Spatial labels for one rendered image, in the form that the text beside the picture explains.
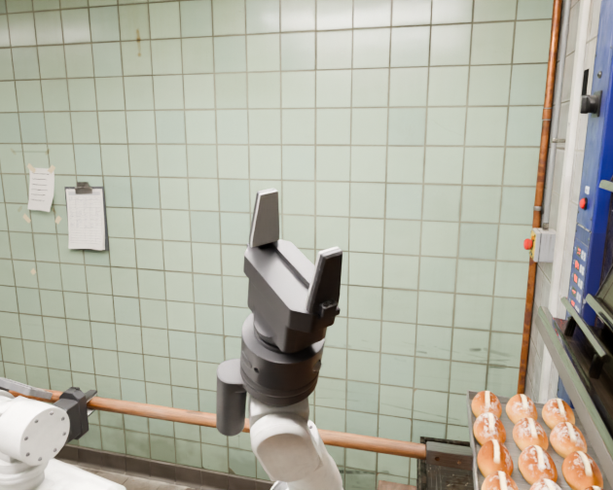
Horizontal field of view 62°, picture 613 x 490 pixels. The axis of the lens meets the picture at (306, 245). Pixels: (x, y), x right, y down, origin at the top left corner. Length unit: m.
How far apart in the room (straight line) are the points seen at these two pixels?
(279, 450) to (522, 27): 1.88
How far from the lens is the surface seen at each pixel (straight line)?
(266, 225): 0.51
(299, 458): 0.62
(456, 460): 1.13
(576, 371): 1.00
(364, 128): 2.18
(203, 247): 2.47
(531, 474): 1.12
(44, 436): 0.71
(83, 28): 2.76
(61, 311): 3.05
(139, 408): 1.30
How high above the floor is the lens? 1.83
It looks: 12 degrees down
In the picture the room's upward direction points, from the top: straight up
